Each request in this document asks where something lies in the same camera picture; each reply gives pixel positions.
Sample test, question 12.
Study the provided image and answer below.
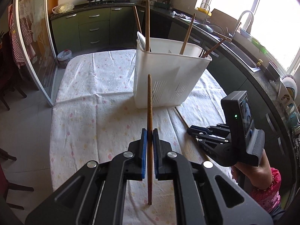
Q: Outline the yellow basket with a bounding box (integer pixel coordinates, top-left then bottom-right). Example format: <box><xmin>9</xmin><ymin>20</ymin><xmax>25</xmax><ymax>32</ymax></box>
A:
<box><xmin>197</xmin><ymin>7</ymin><xmax>212</xmax><ymax>17</ymax></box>

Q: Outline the steel kitchen sink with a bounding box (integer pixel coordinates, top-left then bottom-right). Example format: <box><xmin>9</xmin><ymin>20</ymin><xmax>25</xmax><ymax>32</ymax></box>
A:
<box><xmin>194</xmin><ymin>23</ymin><xmax>260</xmax><ymax>73</ymax></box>

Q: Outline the person's right forearm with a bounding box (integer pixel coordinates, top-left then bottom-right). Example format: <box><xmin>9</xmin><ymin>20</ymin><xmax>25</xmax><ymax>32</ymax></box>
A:
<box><xmin>231</xmin><ymin>149</ymin><xmax>282</xmax><ymax>212</ymax></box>

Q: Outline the glass sliding door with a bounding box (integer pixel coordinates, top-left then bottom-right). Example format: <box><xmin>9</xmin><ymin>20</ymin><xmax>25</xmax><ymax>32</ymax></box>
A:
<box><xmin>13</xmin><ymin>0</ymin><xmax>59</xmax><ymax>107</ymax></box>

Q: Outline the white plate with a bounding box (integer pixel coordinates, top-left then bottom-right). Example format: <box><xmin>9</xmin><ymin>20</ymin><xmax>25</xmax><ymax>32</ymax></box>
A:
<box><xmin>281</xmin><ymin>75</ymin><xmax>296</xmax><ymax>94</ymax></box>

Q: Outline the small steel faucet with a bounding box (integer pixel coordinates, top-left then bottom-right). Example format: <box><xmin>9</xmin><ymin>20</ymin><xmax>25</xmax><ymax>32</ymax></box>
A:
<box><xmin>200</xmin><ymin>2</ymin><xmax>211</xmax><ymax>24</ymax></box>

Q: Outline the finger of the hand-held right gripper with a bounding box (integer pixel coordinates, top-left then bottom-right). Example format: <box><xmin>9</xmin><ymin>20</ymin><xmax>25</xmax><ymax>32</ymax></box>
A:
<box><xmin>207</xmin><ymin>123</ymin><xmax>231</xmax><ymax>134</ymax></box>
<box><xmin>187</xmin><ymin>125</ymin><xmax>232</xmax><ymax>147</ymax></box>

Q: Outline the white floral tablecloth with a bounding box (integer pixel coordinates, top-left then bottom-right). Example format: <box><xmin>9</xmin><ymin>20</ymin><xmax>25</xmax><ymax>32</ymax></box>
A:
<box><xmin>49</xmin><ymin>49</ymin><xmax>237</xmax><ymax>225</ymax></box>

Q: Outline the wooden cutting board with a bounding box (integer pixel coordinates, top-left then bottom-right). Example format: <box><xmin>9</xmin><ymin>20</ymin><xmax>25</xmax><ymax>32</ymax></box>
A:
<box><xmin>212</xmin><ymin>8</ymin><xmax>242</xmax><ymax>37</ymax></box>

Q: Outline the red checked apron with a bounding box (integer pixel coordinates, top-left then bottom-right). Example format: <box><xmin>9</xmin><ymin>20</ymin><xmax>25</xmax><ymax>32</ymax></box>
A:
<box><xmin>8</xmin><ymin>3</ymin><xmax>33</xmax><ymax>62</ymax></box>

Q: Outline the dark wooden chair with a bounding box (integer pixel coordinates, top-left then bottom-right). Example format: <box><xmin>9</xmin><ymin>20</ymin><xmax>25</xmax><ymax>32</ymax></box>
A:
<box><xmin>0</xmin><ymin>31</ymin><xmax>27</xmax><ymax>110</ymax></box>

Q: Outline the small trash bin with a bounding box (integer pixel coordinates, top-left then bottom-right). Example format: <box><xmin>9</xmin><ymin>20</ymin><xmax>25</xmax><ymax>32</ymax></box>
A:
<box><xmin>57</xmin><ymin>49</ymin><xmax>73</xmax><ymax>68</ymax></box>

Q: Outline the dark kitchen countertop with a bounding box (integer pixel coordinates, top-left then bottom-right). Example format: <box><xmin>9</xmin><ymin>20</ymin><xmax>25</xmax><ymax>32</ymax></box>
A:
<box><xmin>50</xmin><ymin>1</ymin><xmax>300</xmax><ymax>132</ymax></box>

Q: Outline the crumpled dishcloth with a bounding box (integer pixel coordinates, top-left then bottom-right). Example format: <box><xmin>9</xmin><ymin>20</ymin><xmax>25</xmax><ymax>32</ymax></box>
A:
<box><xmin>171</xmin><ymin>10</ymin><xmax>193</xmax><ymax>20</ymax></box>

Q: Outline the red cushioned chair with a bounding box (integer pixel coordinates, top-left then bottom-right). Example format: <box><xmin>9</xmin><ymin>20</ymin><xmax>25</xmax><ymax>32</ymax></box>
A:
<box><xmin>0</xmin><ymin>148</ymin><xmax>34</xmax><ymax>210</ymax></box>

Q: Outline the dish rack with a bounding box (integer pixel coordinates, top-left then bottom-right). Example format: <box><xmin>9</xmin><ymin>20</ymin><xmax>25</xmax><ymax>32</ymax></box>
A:
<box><xmin>279</xmin><ymin>74</ymin><xmax>300</xmax><ymax>134</ymax></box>

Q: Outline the gas stove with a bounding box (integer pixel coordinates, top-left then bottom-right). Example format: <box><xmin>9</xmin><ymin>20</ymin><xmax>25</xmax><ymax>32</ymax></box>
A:
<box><xmin>87</xmin><ymin>0</ymin><xmax>133</xmax><ymax>5</ymax></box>

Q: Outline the black pan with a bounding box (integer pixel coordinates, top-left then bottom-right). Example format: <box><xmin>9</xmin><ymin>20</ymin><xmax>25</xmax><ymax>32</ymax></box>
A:
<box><xmin>196</xmin><ymin>23</ymin><xmax>215</xmax><ymax>33</ymax></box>

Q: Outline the green plastic strainer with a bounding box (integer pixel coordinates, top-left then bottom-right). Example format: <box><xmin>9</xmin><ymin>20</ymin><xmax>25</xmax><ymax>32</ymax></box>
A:
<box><xmin>251</xmin><ymin>36</ymin><xmax>269</xmax><ymax>54</ymax></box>

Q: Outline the white plastic utensil holder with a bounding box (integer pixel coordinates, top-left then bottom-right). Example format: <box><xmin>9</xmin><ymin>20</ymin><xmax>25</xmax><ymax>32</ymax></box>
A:
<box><xmin>133</xmin><ymin>37</ymin><xmax>212</xmax><ymax>109</ymax></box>

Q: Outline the kitchen window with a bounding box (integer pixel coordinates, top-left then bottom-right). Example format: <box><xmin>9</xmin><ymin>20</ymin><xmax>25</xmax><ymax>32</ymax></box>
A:
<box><xmin>197</xmin><ymin>0</ymin><xmax>300</xmax><ymax>72</ymax></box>

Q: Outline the plastic bag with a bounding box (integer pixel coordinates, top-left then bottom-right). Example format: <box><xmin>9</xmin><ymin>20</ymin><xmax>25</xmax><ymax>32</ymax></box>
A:
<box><xmin>52</xmin><ymin>2</ymin><xmax>75</xmax><ymax>14</ymax></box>

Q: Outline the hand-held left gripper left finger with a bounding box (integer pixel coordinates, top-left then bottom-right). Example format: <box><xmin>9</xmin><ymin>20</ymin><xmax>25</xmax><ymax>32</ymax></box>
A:
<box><xmin>25</xmin><ymin>128</ymin><xmax>148</xmax><ymax>225</ymax></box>

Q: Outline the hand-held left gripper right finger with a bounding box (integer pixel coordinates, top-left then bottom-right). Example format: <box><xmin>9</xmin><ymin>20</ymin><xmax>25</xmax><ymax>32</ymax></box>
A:
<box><xmin>152</xmin><ymin>128</ymin><xmax>274</xmax><ymax>225</ymax></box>

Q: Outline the tall steel faucet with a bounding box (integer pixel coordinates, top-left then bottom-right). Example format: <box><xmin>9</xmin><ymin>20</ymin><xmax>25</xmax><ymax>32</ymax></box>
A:
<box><xmin>231</xmin><ymin>10</ymin><xmax>255</xmax><ymax>43</ymax></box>

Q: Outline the white plastic spoon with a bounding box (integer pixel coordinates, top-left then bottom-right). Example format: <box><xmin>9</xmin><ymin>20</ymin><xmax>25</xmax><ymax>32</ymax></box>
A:
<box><xmin>136</xmin><ymin>31</ymin><xmax>148</xmax><ymax>52</ymax></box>

